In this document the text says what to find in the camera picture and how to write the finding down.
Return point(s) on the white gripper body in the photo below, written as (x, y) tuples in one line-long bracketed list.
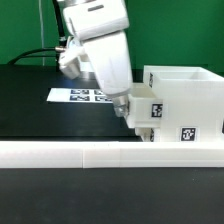
[(109, 58)]

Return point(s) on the white L-shaped fence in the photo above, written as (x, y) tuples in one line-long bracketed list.
[(43, 154)]

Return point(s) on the white drawer with knob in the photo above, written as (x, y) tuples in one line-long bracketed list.
[(146, 134)]

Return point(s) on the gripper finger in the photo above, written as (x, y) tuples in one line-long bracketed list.
[(121, 106)]

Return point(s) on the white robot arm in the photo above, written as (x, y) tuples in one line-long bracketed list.
[(97, 33)]

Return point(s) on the fiducial tag sheet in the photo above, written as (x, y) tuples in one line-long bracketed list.
[(77, 95)]

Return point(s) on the white drawer cabinet box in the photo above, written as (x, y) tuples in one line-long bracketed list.
[(193, 103)]

